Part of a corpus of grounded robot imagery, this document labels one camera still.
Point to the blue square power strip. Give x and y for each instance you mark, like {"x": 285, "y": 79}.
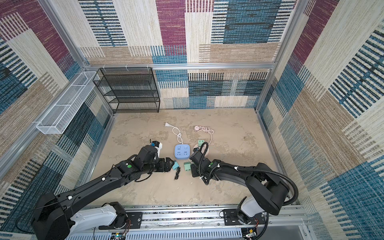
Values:
{"x": 182, "y": 151}

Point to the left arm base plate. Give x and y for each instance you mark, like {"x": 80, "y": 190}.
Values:
{"x": 129, "y": 220}

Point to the black wire shelf rack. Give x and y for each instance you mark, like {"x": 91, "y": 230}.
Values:
{"x": 129, "y": 90}

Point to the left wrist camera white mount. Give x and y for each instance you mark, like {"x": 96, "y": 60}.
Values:
{"x": 158, "y": 145}

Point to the white wire mesh basket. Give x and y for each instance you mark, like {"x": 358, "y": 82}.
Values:
{"x": 57, "y": 119}

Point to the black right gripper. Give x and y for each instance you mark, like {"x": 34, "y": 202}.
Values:
{"x": 193, "y": 171}

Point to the pink round power strip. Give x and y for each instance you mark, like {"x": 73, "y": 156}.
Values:
{"x": 196, "y": 148}

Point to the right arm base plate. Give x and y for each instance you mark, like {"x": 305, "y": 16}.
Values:
{"x": 233, "y": 217}

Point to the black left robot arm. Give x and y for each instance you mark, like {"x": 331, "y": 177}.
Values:
{"x": 58, "y": 216}

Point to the green charger adapter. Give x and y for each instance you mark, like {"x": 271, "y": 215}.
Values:
{"x": 200, "y": 142}
{"x": 187, "y": 166}

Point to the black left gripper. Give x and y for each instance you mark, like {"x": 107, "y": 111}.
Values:
{"x": 168, "y": 167}

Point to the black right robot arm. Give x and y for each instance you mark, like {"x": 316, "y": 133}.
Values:
{"x": 270, "y": 190}

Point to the blue charger adapter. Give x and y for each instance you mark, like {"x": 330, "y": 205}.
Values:
{"x": 175, "y": 166}

